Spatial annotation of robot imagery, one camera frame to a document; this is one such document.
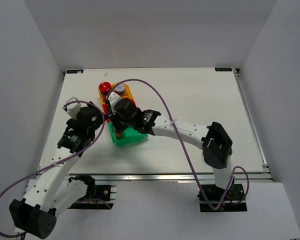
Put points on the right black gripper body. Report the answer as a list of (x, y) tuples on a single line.
[(119, 122)]

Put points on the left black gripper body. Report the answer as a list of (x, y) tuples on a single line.
[(98, 119)]

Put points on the green label sauce bottle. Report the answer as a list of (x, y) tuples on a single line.
[(119, 133)]

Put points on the white lid sauce jar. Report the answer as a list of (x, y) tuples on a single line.
[(121, 89)]

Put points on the red lid chili sauce jar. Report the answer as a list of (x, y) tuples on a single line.
[(104, 88)]

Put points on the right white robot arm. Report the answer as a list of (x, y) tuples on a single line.
[(213, 140)]

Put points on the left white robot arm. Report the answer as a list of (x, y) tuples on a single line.
[(37, 212)]

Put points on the yellow plastic bin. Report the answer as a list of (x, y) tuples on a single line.
[(128, 93)]

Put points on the green plastic bin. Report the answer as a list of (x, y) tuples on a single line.
[(131, 136)]

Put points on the red plastic bin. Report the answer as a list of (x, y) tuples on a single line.
[(107, 111)]

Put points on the left blue table sticker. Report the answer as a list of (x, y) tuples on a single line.
[(74, 71)]

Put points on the blue table sticker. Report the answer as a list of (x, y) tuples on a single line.
[(74, 71), (223, 69)]

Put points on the right blue table sticker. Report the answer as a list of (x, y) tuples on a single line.
[(223, 69)]

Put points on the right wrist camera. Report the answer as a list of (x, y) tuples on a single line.
[(113, 99)]

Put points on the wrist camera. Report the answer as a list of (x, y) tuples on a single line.
[(72, 109), (113, 99)]

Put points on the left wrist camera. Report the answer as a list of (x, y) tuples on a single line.
[(72, 109)]

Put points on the aluminium table frame rail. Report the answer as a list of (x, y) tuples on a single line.
[(167, 177)]

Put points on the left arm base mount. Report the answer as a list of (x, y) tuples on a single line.
[(101, 197)]

